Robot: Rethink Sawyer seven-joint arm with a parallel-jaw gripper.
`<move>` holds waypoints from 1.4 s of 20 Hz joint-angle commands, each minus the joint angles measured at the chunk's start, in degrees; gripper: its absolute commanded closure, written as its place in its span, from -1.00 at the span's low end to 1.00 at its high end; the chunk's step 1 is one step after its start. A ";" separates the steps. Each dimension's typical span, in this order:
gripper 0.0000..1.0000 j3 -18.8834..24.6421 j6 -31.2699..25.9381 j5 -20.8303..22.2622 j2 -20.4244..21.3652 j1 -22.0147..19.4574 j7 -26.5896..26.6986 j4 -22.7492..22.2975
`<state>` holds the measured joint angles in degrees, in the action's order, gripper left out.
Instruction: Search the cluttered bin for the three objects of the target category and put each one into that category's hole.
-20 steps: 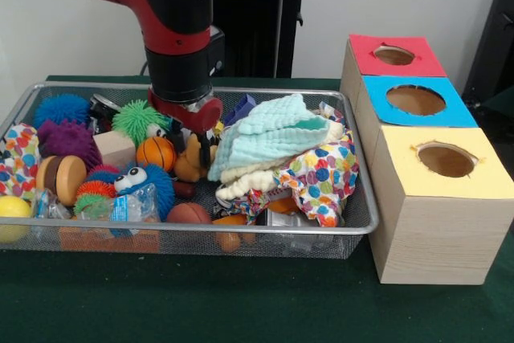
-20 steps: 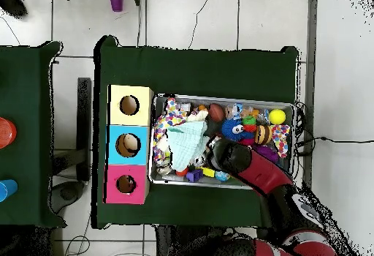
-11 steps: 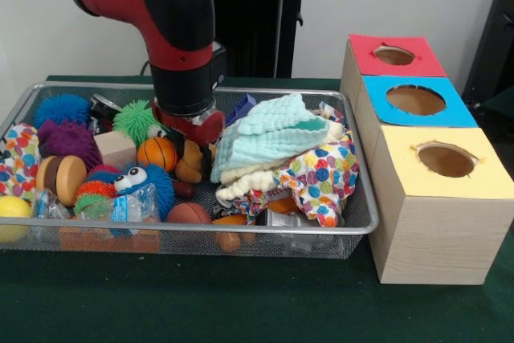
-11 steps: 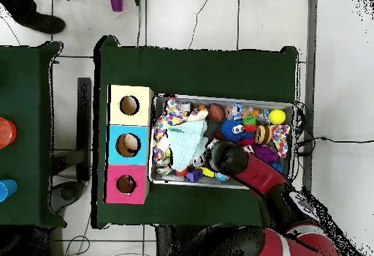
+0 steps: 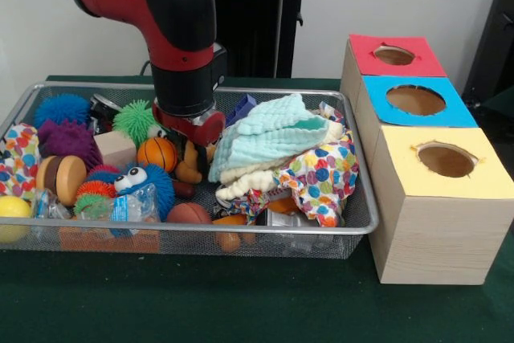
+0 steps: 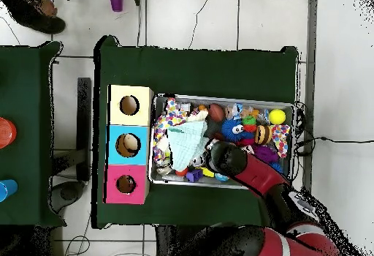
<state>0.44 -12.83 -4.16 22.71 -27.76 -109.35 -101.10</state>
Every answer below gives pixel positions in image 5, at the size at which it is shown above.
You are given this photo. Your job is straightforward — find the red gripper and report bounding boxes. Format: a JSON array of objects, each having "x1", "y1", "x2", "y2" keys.
[{"x1": 151, "y1": 100, "x2": 227, "y2": 170}]

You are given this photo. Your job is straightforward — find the orange plush toy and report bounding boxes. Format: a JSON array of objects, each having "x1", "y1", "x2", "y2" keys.
[{"x1": 174, "y1": 140, "x2": 218, "y2": 184}]

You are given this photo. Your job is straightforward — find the cream knitted cloth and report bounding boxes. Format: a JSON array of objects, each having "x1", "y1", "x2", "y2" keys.
[{"x1": 216, "y1": 121, "x2": 347, "y2": 202}]

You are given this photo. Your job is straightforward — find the mint knitted cloth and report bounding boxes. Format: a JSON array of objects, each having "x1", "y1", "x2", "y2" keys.
[{"x1": 207, "y1": 93, "x2": 331, "y2": 183}]

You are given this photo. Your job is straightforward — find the polka dot cloth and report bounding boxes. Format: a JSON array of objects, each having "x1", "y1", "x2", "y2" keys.
[{"x1": 276, "y1": 101, "x2": 361, "y2": 228}]

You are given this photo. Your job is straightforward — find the shallow mesh bin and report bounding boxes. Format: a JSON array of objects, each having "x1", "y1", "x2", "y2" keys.
[{"x1": 0, "y1": 81, "x2": 379, "y2": 259}]

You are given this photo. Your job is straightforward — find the wooden box with three holes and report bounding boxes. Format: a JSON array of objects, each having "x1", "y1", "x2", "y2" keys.
[{"x1": 340, "y1": 33, "x2": 514, "y2": 286}]

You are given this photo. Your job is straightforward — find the small orange basketball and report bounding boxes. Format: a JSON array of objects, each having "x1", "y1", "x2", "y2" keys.
[{"x1": 137, "y1": 137, "x2": 179, "y2": 172}]

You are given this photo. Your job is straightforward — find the blue puffer ball with eyes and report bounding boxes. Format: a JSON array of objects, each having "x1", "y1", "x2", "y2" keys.
[{"x1": 114, "y1": 161, "x2": 177, "y2": 222}]

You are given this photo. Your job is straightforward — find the green puffer ball with eyes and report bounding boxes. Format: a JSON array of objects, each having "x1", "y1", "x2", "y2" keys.
[{"x1": 112, "y1": 100, "x2": 169, "y2": 148}]

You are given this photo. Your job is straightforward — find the plain wooden cube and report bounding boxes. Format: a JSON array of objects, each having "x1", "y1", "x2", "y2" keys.
[{"x1": 93, "y1": 130, "x2": 139, "y2": 168}]

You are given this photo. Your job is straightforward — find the purple spiky ball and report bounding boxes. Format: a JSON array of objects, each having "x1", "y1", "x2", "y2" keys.
[{"x1": 37, "y1": 118, "x2": 104, "y2": 169}]

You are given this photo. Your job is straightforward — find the dark green table cloth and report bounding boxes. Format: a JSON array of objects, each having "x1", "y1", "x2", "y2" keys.
[
  {"x1": 0, "y1": 75, "x2": 514, "y2": 343},
  {"x1": 479, "y1": 86, "x2": 514, "y2": 121}
]

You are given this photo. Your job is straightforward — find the black chair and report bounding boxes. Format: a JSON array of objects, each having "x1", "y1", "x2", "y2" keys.
[{"x1": 461, "y1": 0, "x2": 514, "y2": 99}]

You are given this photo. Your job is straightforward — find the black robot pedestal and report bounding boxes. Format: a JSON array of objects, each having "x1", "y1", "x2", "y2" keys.
[{"x1": 198, "y1": 0, "x2": 324, "y2": 79}]

